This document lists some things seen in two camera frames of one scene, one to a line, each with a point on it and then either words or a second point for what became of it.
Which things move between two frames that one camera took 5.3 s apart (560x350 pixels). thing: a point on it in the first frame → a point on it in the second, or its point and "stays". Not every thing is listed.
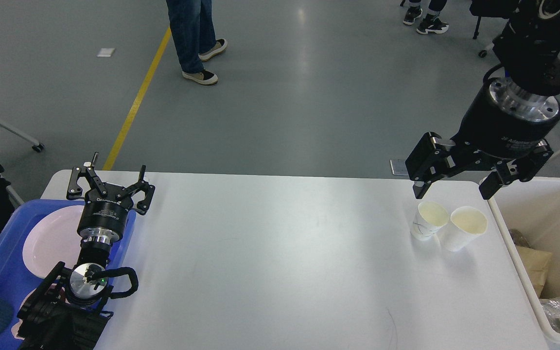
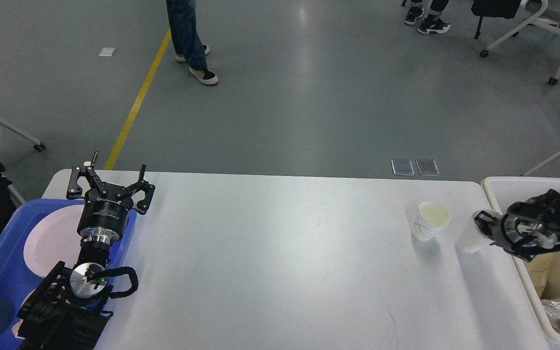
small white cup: (466, 223) → (471, 240)
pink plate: (51, 236) stays
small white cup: (430, 217) stays
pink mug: (14, 329) stays
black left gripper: (103, 218) stays
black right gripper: (503, 128) → (523, 238)
